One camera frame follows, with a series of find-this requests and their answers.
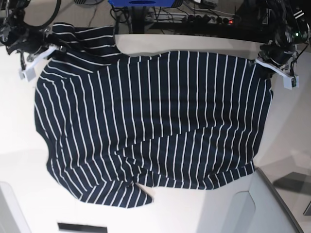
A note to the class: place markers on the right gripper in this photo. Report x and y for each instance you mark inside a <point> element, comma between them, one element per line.
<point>32,40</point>

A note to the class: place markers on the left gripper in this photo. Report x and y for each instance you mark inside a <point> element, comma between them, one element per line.
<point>273,56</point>

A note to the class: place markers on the navy white striped t-shirt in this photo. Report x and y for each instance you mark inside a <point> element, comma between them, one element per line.
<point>113,122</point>

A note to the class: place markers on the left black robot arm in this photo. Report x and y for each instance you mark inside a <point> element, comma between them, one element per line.
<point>291,35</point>

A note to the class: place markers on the grey robot base cover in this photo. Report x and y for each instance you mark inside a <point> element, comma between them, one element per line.
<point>261,209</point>
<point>12,219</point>

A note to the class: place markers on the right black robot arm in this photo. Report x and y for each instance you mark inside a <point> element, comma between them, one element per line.
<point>12,13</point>

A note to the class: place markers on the blue box with oval hole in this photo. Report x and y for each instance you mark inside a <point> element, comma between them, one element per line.
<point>141,3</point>

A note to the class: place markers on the black power strip red light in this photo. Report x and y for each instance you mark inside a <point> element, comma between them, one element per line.
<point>209,19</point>

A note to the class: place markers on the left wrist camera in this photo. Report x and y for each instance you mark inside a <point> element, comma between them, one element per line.
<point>295,81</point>

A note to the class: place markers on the black table leg post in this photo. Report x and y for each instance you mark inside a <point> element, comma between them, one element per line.
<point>138,15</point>

